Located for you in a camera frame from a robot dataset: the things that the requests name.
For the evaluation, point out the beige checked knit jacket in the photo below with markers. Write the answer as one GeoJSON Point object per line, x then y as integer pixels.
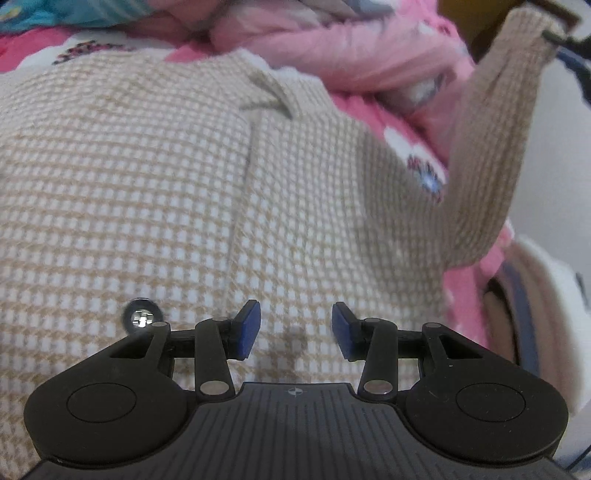
{"type": "Point", "coordinates": [138, 184]}

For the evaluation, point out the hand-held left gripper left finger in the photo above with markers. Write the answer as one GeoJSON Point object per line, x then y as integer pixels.
{"type": "Point", "coordinates": [247, 330]}

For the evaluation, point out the pink floral bed sheet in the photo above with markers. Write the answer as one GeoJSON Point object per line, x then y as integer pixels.
{"type": "Point", "coordinates": [364, 108]}

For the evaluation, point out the pink and blue patterned quilt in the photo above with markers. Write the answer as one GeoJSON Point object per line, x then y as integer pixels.
{"type": "Point", "coordinates": [323, 37]}

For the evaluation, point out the white folded cloth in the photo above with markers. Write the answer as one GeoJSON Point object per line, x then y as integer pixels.
{"type": "Point", "coordinates": [554, 272]}

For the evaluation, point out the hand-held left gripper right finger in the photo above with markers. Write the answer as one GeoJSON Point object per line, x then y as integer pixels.
{"type": "Point", "coordinates": [342, 330]}

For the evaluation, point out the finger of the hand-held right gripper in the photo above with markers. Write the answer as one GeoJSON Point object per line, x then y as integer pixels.
{"type": "Point", "coordinates": [561, 38]}

